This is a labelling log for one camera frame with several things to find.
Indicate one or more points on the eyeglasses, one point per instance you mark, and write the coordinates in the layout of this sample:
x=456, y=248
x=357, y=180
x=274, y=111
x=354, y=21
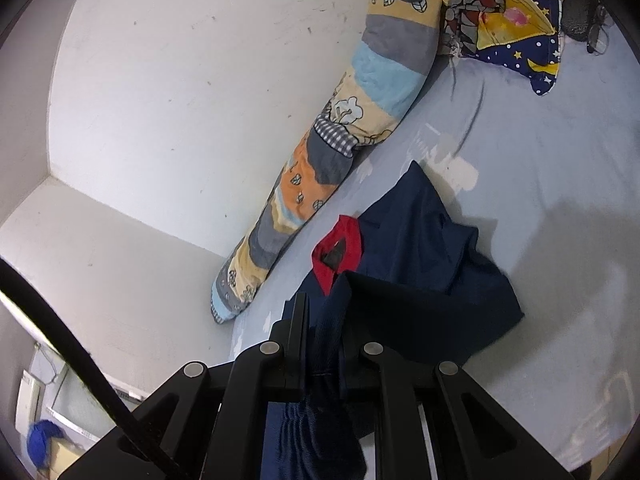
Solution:
x=597, y=35

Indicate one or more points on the light blue bed sheet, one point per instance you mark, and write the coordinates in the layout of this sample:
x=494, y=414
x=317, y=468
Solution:
x=550, y=160

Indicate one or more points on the blue cloth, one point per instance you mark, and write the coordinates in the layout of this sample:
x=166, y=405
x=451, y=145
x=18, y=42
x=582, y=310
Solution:
x=42, y=442

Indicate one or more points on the white framed glass panel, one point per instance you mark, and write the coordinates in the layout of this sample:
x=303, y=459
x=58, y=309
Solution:
x=65, y=395

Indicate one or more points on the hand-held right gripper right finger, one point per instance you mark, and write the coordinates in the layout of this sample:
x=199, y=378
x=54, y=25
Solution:
x=370, y=375

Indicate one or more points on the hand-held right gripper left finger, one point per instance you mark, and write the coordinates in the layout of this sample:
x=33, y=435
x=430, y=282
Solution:
x=299, y=330

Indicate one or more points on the patchwork rolled quilt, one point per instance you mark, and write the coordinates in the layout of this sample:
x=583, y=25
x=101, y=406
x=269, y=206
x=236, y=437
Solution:
x=350, y=110

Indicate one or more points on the navy star print yellow cloth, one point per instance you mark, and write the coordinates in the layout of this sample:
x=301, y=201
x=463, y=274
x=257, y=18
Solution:
x=520, y=25

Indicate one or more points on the dark grey cloth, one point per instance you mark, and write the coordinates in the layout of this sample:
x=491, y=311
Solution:
x=577, y=15

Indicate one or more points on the navy blue work jacket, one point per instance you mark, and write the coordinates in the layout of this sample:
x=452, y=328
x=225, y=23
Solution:
x=425, y=260

